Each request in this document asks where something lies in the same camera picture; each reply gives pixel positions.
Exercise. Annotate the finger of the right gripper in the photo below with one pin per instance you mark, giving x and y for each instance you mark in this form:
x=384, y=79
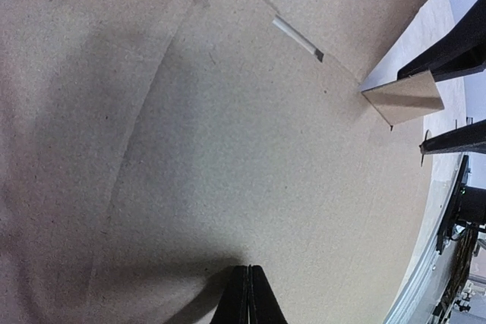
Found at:
x=468, y=139
x=459, y=53

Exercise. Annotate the brown cardboard box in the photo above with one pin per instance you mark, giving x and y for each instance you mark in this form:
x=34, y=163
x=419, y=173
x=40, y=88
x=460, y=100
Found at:
x=148, y=146

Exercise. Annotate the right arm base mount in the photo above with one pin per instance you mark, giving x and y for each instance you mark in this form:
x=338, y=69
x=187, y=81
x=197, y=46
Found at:
x=466, y=208

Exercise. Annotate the front aluminium rail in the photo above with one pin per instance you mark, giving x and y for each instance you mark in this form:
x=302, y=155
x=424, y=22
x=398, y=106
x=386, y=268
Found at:
x=429, y=271

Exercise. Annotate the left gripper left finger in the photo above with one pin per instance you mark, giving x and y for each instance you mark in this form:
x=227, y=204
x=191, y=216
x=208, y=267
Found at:
x=233, y=304

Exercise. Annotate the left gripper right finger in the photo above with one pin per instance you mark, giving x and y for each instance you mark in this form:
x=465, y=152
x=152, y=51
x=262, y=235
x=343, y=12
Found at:
x=262, y=304

